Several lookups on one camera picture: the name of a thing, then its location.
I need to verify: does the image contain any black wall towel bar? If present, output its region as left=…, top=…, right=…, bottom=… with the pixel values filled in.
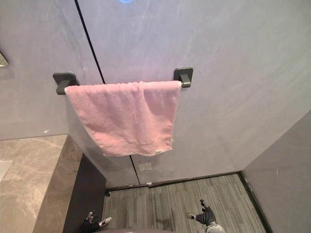
left=52, top=67, right=194, bottom=96

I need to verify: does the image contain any pink terry towel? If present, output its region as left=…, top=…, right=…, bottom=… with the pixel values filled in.
left=64, top=81, right=182, bottom=157

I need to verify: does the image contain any wall-mounted metal shelf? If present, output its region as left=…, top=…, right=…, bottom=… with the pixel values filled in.
left=0, top=51, right=10, bottom=67

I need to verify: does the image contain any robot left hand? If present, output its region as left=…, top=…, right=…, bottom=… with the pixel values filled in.
left=81, top=212, right=113, bottom=233

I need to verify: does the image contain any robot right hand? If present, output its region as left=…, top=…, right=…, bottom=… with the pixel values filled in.
left=186, top=199, right=217, bottom=227

